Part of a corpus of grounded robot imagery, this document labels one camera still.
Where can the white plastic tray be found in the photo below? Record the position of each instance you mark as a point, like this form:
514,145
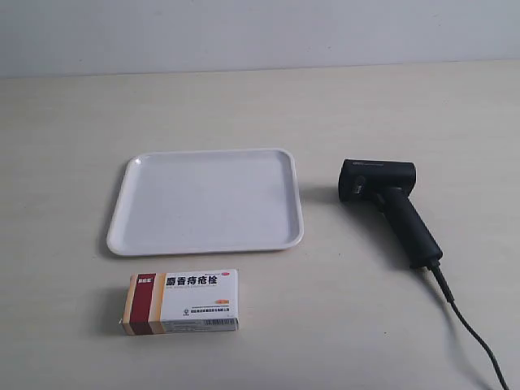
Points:
205,202

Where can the white red medicine box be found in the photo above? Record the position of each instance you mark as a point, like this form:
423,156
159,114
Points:
193,301

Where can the black handheld barcode scanner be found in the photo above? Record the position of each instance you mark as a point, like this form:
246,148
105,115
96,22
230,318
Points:
388,185

